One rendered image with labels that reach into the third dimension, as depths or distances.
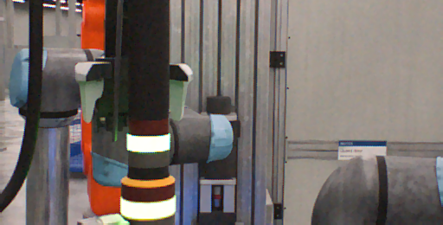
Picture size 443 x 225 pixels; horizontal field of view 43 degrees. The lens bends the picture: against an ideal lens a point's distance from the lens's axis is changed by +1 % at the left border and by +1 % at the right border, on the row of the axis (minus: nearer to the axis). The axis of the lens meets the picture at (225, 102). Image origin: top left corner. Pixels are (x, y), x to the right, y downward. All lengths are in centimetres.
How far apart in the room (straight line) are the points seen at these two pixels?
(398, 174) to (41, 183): 69
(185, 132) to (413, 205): 37
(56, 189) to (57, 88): 21
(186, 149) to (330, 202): 25
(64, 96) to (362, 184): 59
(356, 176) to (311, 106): 141
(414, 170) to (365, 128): 146
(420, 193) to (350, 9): 150
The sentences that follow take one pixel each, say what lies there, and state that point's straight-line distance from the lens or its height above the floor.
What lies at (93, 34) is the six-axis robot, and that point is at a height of 179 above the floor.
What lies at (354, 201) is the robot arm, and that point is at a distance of 91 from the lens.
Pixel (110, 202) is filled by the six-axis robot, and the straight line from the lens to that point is 449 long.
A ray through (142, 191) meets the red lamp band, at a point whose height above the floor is 157.
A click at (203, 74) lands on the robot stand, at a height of 162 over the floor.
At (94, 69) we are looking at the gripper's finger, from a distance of 54.
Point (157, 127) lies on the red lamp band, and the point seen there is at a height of 162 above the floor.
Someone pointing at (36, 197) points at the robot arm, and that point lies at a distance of 122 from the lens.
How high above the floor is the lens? 168
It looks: 5 degrees down
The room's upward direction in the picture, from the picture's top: 1 degrees clockwise
